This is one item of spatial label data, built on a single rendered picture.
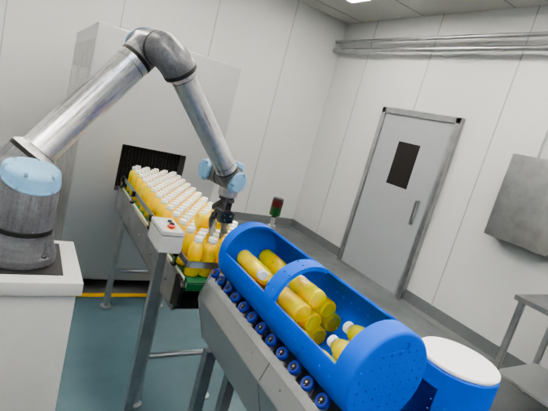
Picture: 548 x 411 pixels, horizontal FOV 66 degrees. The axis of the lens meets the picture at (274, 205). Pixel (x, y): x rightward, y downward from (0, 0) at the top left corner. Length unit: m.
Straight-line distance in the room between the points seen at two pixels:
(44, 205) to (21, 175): 0.10
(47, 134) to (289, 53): 5.46
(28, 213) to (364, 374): 0.97
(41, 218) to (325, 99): 6.11
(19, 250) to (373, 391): 1.01
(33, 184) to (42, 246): 0.19
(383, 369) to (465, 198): 3.93
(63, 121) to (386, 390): 1.22
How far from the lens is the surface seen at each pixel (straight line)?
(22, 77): 5.72
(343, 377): 1.15
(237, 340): 1.63
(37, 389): 1.48
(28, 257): 1.33
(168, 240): 1.87
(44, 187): 1.28
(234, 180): 1.68
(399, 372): 1.25
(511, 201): 4.48
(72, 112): 1.47
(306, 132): 6.94
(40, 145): 1.46
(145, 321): 2.12
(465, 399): 1.62
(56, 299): 1.33
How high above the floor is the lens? 1.66
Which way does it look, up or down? 11 degrees down
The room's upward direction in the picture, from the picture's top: 15 degrees clockwise
